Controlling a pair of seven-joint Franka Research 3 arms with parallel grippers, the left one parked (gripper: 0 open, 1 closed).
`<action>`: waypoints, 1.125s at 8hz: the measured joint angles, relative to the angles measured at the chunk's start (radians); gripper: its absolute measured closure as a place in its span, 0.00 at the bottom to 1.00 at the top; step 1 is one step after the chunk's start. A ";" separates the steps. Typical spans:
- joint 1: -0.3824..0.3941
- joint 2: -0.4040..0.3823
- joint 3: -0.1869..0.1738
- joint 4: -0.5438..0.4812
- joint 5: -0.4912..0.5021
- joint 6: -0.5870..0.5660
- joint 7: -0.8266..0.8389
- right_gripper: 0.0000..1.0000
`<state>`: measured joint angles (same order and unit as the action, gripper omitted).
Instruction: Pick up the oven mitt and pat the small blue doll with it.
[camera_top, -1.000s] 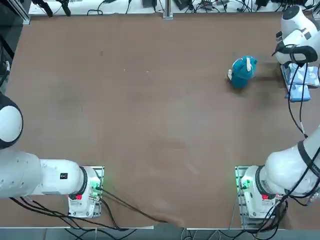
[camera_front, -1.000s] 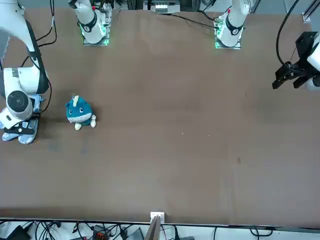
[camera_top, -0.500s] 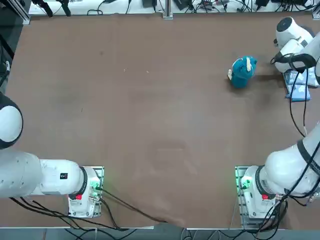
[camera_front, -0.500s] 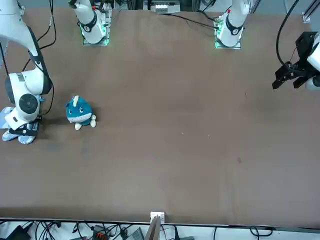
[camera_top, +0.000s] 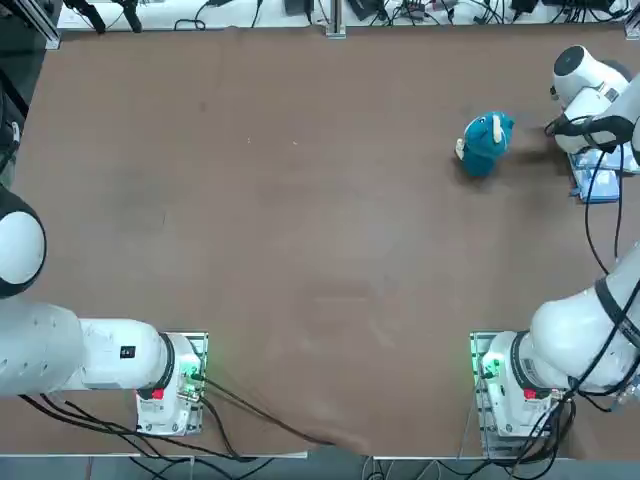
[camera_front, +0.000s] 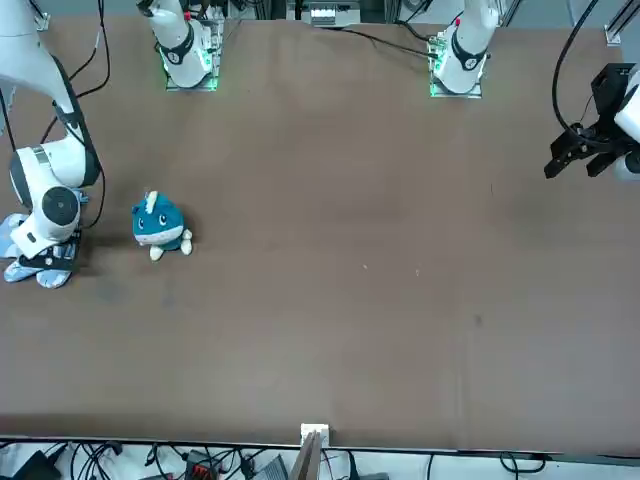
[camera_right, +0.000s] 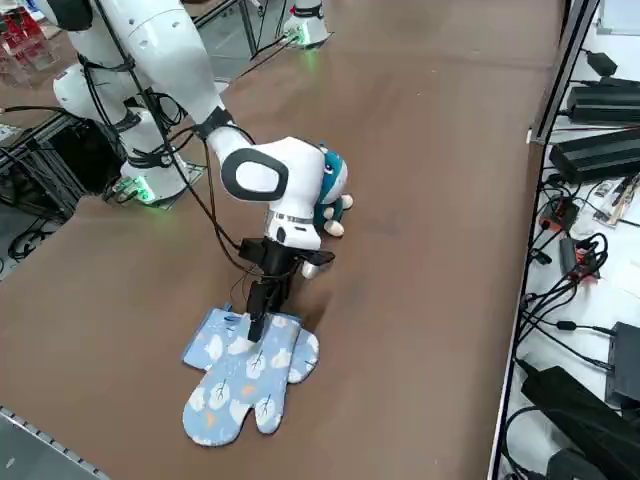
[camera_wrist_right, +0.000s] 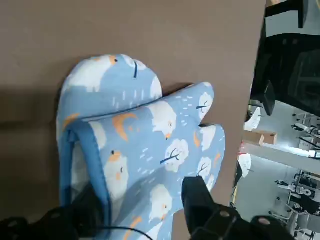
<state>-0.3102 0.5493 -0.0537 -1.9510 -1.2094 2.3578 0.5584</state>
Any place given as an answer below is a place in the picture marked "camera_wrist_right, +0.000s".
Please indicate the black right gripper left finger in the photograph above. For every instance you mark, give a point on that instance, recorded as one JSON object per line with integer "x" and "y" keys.
{"x": 75, "y": 215}

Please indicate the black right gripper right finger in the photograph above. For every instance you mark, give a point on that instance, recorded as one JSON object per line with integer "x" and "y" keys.
{"x": 205, "y": 215}

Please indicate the blue patterned oven mitt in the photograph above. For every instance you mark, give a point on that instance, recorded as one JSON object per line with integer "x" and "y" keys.
{"x": 100, "y": 82}
{"x": 150, "y": 150}

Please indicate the small wooden box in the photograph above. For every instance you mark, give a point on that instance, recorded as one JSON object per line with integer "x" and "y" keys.
{"x": 260, "y": 138}

